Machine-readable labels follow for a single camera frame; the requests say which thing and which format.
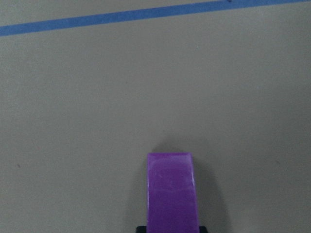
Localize purple trapezoid block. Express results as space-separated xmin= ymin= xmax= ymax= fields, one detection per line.
xmin=146 ymin=152 xmax=199 ymax=233

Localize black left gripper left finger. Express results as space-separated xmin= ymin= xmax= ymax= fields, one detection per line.
xmin=135 ymin=226 xmax=147 ymax=233

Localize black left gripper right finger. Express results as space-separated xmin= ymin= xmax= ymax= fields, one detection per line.
xmin=199 ymin=226 xmax=208 ymax=233

